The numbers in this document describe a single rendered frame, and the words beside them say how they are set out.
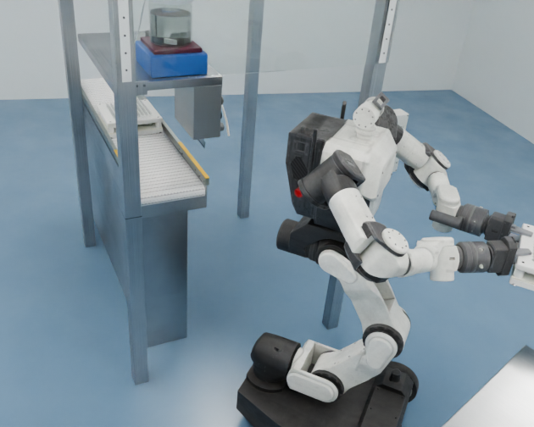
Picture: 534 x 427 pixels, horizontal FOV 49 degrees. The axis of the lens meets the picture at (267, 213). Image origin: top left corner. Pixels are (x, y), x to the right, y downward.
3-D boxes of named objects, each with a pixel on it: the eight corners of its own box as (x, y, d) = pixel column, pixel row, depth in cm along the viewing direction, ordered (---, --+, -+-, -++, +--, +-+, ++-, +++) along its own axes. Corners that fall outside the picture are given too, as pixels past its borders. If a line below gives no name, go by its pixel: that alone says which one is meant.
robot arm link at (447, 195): (455, 225, 183) (449, 204, 195) (462, 201, 179) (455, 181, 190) (435, 224, 184) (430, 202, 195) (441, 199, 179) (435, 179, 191)
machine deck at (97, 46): (222, 87, 203) (222, 76, 201) (114, 96, 188) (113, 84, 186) (169, 39, 250) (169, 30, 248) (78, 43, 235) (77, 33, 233)
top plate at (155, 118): (163, 122, 261) (163, 118, 260) (108, 128, 251) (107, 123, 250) (147, 102, 279) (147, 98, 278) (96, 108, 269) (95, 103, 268)
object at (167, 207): (206, 207, 232) (207, 185, 226) (135, 219, 220) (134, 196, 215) (125, 95, 329) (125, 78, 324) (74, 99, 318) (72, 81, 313)
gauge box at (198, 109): (220, 136, 213) (222, 84, 203) (193, 140, 209) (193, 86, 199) (200, 114, 230) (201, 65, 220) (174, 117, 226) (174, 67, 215)
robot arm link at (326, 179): (314, 209, 154) (297, 174, 163) (333, 220, 161) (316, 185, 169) (348, 183, 150) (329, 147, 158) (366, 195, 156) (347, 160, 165)
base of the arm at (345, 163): (316, 216, 159) (292, 183, 160) (329, 210, 170) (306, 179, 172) (359, 182, 153) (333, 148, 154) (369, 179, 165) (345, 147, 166)
